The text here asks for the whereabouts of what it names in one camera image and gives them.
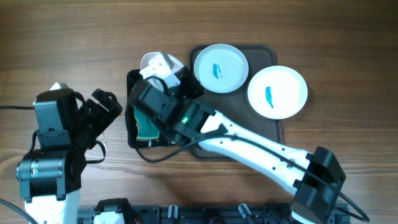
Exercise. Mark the far plate with blue stain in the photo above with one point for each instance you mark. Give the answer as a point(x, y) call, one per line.
point(221, 68)

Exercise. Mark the teal and yellow sponge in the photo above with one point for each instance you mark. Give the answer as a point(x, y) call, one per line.
point(146, 129)

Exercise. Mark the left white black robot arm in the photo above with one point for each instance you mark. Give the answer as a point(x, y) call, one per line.
point(50, 180)

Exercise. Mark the brown serving tray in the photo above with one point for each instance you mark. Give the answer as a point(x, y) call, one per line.
point(235, 105)

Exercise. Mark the black plastic water tray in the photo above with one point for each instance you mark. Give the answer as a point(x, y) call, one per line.
point(132, 130)

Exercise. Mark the white plate blue stain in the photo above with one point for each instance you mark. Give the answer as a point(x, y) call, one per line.
point(277, 92)

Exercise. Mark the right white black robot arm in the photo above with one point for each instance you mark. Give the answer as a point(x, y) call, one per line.
point(314, 179)

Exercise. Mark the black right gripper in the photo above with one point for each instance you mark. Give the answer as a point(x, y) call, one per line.
point(183, 78)

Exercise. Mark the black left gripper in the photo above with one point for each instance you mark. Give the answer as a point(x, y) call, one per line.
point(104, 118)

